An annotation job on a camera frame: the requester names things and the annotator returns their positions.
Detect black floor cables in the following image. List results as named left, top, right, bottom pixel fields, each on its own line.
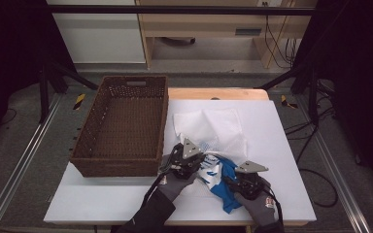
left=284, top=80, right=337, bottom=164

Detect black metal stand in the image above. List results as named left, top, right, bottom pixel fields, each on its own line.
left=257, top=61, right=321, bottom=128
left=38, top=60, right=100, bottom=124

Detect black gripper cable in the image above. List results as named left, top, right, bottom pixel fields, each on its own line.
left=261, top=167, right=340, bottom=228
left=141, top=145, right=182, bottom=209

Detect yellow and black tape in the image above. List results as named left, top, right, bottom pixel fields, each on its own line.
left=73, top=92, right=87, bottom=112
left=280, top=94, right=299, bottom=110

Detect white plastic bag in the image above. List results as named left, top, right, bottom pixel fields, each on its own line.
left=172, top=108, right=250, bottom=200

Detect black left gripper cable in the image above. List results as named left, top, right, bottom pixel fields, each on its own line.
left=141, top=145, right=182, bottom=209

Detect light wooden desk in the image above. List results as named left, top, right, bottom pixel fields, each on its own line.
left=135, top=0, right=317, bottom=70

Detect white cabinet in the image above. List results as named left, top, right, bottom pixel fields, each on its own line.
left=45, top=0, right=148, bottom=65

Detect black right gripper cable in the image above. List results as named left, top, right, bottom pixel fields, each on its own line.
left=261, top=167, right=340, bottom=228

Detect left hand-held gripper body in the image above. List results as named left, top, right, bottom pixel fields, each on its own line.
left=166, top=137, right=207, bottom=181

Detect black hanging cables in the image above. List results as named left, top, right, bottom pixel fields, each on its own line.
left=262, top=1, right=301, bottom=70

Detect wooden table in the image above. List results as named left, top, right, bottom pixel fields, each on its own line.
left=167, top=87, right=270, bottom=102

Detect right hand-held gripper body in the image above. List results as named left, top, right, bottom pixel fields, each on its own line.
left=226, top=160, right=272, bottom=201

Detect metal floor rail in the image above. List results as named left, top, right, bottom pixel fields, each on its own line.
left=294, top=93, right=373, bottom=233
left=0, top=92, right=63, bottom=233

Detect white board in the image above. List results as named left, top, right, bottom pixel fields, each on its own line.
left=43, top=98, right=318, bottom=226

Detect black horizontal frame bar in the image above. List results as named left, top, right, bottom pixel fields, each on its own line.
left=44, top=4, right=317, bottom=17

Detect blue and white garment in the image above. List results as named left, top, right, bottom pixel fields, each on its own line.
left=197, top=152, right=245, bottom=216

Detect brown woven basket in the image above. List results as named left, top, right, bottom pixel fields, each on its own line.
left=69, top=75, right=170, bottom=178

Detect black curtain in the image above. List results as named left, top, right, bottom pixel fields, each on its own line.
left=0, top=0, right=76, bottom=154
left=290, top=0, right=373, bottom=197

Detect person's left hand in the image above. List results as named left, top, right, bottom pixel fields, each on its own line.
left=156, top=154, right=199, bottom=203

